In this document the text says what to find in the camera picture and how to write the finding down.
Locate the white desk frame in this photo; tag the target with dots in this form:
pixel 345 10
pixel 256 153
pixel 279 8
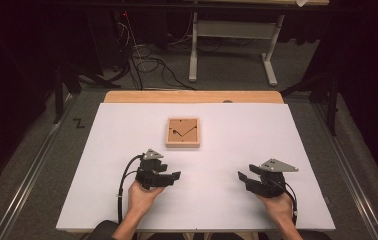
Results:
pixel 233 29

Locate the wooden table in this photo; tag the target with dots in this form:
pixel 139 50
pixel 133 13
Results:
pixel 193 96

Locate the dark sleeve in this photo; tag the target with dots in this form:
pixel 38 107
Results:
pixel 102 230

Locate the brown wooden panel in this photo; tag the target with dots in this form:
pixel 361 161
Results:
pixel 183 125

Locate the person's left hand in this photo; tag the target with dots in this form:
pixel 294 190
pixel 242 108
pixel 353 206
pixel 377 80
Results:
pixel 142 200

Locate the person's right hand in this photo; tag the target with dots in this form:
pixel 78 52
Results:
pixel 278 206

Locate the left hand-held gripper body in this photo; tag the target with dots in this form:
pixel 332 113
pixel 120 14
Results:
pixel 148 176

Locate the white table mat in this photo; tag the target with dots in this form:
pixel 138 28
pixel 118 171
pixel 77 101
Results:
pixel 210 200

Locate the black metal stand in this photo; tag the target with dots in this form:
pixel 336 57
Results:
pixel 58 93
pixel 333 100

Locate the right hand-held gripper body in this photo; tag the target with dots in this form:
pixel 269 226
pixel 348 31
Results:
pixel 272 183

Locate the metal floor rail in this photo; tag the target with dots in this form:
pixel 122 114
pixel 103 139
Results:
pixel 350 173
pixel 27 180

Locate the grey table grommet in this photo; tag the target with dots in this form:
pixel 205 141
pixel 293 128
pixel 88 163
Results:
pixel 227 101

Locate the square wooden box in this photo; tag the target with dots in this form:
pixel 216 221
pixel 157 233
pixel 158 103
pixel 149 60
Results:
pixel 182 143

